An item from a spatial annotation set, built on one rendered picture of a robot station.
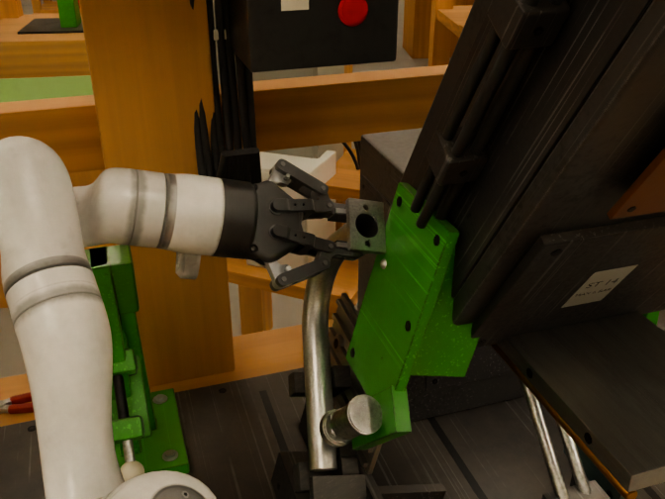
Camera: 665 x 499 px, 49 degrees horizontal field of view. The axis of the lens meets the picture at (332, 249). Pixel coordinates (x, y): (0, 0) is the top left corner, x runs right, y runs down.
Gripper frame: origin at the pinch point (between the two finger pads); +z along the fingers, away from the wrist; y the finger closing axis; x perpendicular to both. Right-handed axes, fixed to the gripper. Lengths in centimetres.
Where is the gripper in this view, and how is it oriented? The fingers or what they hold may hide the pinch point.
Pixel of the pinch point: (348, 232)
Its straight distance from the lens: 75.7
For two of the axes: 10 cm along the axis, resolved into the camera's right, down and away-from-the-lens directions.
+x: -4.0, 2.9, 8.7
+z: 9.2, 1.0, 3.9
